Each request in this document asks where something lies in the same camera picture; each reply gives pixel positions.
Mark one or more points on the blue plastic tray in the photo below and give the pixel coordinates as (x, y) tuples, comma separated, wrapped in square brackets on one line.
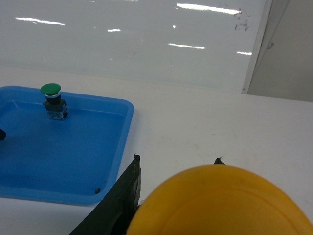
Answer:
[(61, 161)]

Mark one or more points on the yellow mushroom push button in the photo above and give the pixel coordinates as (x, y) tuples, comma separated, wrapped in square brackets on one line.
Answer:
[(218, 200)]

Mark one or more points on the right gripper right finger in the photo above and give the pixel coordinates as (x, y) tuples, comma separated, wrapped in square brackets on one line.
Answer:
[(218, 161)]

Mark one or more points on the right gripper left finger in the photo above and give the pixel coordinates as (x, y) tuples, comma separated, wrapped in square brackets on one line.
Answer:
[(114, 213)]

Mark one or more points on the green mushroom push button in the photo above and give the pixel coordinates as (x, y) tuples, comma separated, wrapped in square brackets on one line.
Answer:
[(56, 107)]

